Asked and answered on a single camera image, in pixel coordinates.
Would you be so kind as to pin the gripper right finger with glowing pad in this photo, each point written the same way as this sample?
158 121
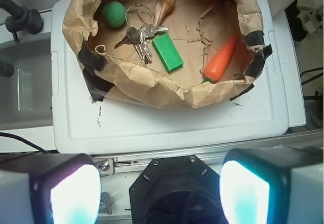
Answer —
272 185

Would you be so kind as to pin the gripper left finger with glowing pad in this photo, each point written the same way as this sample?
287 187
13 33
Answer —
49 188

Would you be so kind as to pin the orange plastic toy carrot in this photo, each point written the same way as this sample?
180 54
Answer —
215 69

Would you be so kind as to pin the white plastic bin lid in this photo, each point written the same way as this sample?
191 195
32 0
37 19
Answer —
115 127

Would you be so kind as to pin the clear plastic bin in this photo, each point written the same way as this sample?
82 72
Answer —
26 96

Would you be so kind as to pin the white power strip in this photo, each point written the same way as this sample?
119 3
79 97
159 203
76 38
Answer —
314 21

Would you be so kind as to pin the crumpled brown paper bag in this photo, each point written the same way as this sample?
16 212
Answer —
198 29

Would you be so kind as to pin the green rectangular block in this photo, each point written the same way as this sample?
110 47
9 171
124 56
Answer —
167 52

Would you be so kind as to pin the green dimpled ball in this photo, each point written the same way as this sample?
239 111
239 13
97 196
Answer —
114 14

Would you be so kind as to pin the brown spiral seashell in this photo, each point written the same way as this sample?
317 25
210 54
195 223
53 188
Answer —
161 8

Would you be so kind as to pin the black octagonal mount plate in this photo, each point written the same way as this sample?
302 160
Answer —
176 190

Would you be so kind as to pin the aluminium extrusion rail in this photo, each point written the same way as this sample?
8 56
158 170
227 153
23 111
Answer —
211 154

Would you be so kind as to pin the silver keys on wire ring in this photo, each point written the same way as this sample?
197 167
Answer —
138 37

